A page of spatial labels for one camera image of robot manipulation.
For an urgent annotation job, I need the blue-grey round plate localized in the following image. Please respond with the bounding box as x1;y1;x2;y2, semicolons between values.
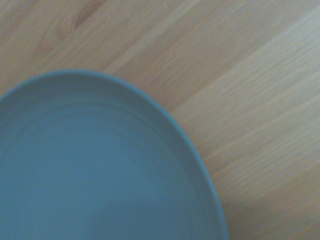
0;69;231;240

